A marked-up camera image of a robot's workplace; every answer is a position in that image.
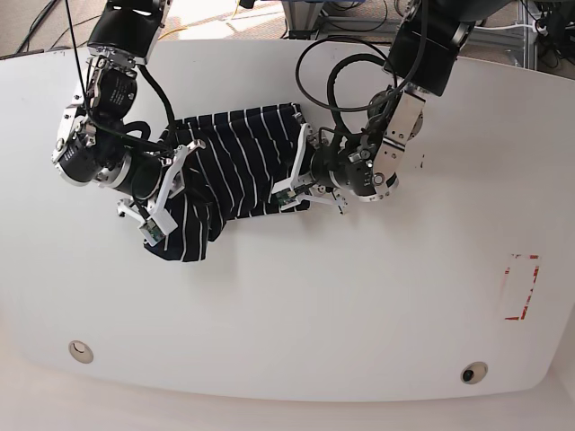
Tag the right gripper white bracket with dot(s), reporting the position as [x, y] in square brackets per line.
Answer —
[148, 180]

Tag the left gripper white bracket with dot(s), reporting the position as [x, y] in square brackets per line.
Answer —
[311, 166]

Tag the navy white striped t-shirt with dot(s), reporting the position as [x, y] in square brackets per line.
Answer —
[246, 153]

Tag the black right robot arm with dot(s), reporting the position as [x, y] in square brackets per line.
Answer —
[95, 144]

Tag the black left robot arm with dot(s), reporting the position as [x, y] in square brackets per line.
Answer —
[420, 59]

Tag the red tape rectangle marking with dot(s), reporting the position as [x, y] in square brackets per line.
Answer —
[518, 287]

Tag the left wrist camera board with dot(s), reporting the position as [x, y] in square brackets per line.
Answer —
[289, 194]

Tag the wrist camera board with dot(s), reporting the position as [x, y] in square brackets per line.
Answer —
[157, 229]
[289, 194]

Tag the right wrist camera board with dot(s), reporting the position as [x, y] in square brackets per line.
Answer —
[157, 229]

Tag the grey aluminium frame stand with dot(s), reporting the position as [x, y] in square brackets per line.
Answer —
[510, 34]

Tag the left table cable grommet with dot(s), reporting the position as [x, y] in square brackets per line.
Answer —
[80, 352]

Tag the table cable grommet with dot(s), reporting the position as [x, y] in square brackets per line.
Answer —
[80, 352]
[474, 373]

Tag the right table cable grommet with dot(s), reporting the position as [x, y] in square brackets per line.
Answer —
[474, 373]

